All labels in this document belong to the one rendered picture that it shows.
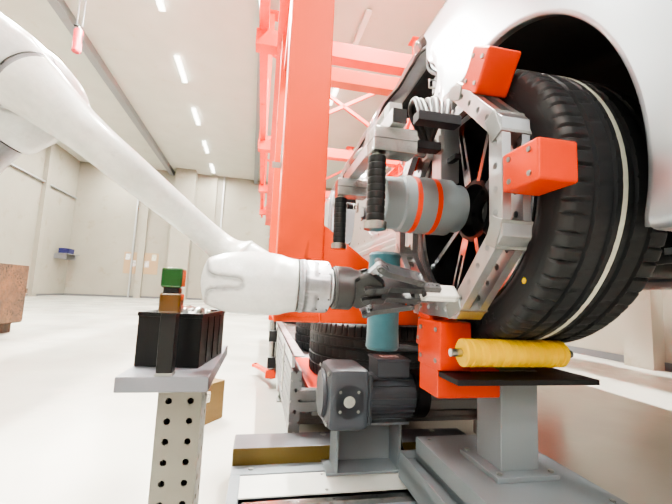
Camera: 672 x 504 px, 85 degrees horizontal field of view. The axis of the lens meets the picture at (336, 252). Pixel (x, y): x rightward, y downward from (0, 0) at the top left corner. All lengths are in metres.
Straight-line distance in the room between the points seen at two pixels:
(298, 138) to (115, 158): 0.82
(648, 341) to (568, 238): 4.24
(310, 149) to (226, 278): 0.87
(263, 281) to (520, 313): 0.50
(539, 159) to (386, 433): 1.01
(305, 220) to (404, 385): 0.63
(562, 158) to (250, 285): 0.53
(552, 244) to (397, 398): 0.68
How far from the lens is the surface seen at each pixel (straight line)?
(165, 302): 0.80
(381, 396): 1.19
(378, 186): 0.72
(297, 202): 1.32
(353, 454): 1.38
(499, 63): 0.91
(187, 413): 1.03
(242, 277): 0.58
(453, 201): 0.92
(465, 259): 1.03
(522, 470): 1.08
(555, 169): 0.69
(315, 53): 1.56
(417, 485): 1.16
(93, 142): 0.69
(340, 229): 1.04
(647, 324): 4.96
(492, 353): 0.85
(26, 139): 0.92
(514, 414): 1.03
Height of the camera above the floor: 0.62
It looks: 6 degrees up
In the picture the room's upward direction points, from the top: 2 degrees clockwise
